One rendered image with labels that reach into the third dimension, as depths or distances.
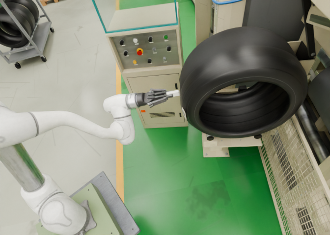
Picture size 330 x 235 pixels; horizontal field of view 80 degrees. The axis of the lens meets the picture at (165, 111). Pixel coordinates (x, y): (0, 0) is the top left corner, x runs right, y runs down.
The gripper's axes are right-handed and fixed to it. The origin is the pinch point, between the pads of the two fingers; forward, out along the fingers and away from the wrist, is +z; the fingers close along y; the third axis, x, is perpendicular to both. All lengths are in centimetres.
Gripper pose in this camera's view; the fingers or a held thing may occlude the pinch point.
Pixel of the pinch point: (173, 93)
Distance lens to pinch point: 106.7
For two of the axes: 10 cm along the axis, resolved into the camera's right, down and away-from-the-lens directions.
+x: 2.9, 6.0, 7.5
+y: 0.4, -7.9, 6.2
